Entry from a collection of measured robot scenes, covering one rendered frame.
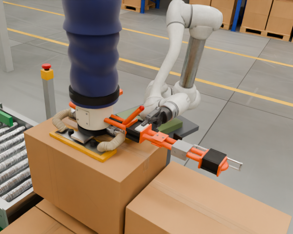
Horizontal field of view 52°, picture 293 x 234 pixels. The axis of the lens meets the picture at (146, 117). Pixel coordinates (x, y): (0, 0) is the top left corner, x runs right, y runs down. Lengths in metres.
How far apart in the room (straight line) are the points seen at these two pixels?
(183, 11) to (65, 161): 1.02
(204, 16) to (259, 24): 6.62
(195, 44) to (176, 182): 0.86
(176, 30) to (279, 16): 6.68
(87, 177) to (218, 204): 0.59
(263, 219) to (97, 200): 0.72
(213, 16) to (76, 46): 0.87
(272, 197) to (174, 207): 1.79
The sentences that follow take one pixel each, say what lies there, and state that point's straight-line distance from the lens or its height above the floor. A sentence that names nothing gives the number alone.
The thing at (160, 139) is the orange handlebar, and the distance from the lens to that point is 1.25.
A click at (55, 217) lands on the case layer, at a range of 1.86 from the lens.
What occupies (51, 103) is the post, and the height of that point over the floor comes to 0.72.
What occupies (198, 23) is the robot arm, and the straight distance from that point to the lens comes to 1.81.
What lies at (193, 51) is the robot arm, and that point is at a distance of 1.92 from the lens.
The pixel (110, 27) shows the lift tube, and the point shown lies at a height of 1.63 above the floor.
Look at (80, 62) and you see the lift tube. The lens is 1.25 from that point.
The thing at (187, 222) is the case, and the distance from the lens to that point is 1.32.
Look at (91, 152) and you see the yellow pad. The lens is 1.37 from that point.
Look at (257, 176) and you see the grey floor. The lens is 3.21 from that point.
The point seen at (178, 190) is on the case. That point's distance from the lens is 1.44.
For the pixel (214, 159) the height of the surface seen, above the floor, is 1.24.
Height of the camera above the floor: 1.93
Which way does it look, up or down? 31 degrees down
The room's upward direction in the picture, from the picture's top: 5 degrees clockwise
